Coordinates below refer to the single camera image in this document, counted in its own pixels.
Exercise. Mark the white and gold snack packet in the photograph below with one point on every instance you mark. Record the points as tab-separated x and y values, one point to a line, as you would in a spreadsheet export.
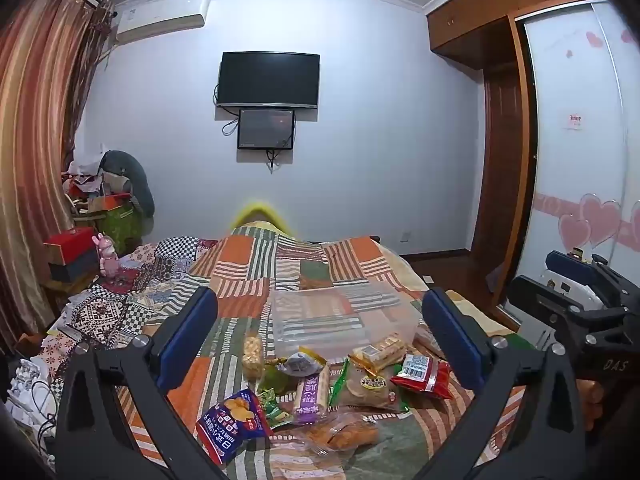
302	362

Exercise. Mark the long clear bread packet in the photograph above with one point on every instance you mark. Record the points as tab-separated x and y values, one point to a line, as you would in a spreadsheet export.
422	344

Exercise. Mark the red snack packet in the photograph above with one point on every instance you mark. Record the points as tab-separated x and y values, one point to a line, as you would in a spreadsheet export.
422	372

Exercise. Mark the green patterned box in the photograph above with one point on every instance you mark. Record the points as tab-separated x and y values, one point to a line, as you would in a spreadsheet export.
120	227

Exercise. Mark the dark flat box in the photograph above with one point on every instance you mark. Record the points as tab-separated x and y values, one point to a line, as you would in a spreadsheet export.
72	267

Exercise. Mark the orange striped patchwork blanket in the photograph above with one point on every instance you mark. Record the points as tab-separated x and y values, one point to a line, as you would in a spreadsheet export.
240	260

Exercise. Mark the paper note with red print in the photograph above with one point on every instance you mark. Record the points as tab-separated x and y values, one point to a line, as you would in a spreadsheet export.
575	121

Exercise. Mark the white air conditioner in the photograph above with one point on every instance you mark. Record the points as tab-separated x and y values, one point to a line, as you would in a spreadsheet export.
160	15

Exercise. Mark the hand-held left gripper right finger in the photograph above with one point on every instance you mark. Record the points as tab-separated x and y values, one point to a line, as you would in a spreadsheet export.
450	340

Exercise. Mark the brown wooden door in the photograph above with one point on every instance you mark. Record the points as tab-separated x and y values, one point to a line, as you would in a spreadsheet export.
500	170

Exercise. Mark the red gift box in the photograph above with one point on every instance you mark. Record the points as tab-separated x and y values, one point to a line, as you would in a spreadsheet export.
70	245

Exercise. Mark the small black wall monitor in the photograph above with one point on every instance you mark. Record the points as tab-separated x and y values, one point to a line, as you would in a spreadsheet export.
265	129

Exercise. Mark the yellow chair back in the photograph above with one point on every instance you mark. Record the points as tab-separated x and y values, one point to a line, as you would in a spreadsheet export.
257	214

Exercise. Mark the clear packet of orange pastries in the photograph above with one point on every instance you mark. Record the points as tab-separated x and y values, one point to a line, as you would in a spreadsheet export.
340	432

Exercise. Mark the small green snack packet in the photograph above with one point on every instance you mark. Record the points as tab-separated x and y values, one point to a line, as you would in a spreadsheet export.
275	412

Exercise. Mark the wooden overhead cabinets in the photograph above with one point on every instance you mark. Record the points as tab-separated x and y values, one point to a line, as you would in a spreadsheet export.
480	15

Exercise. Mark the clear plastic storage container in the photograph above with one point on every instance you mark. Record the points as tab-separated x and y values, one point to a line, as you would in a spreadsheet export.
350	330

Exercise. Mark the white sliding door pink hearts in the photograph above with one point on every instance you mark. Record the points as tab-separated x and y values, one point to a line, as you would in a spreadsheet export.
575	170

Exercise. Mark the striped brown curtain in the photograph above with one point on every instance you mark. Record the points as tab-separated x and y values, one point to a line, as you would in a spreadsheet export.
35	160

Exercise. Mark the black wall television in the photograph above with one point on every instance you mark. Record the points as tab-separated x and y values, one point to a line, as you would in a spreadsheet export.
268	80

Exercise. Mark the blue chips packet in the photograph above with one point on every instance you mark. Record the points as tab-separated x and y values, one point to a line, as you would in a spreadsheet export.
232	420

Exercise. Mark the pink plush toy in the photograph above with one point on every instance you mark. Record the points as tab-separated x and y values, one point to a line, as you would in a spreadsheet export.
106	255

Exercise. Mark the checkered patterned quilt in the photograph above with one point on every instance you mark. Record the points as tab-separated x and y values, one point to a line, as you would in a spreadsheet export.
125	305

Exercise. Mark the grey cushion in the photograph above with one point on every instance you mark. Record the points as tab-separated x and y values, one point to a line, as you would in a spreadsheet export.
137	180

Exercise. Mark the purple label bread packet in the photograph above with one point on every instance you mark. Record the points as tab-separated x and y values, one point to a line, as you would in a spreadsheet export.
310	395

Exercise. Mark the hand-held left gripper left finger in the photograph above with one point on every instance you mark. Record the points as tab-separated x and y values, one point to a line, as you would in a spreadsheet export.
192	330

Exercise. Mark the pile of clothes and papers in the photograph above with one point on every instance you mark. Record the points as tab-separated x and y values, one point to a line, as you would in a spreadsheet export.
85	180

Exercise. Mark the clear packet of yellow puffs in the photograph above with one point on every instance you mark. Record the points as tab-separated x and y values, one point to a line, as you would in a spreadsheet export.
252	355

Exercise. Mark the green edged biscuit bag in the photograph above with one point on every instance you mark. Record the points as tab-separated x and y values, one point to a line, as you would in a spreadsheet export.
365	385

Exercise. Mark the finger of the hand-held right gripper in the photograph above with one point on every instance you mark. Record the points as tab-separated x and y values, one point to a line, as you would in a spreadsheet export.
570	261
537	305

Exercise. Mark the person's right hand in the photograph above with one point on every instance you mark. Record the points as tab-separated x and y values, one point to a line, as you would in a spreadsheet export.
592	405

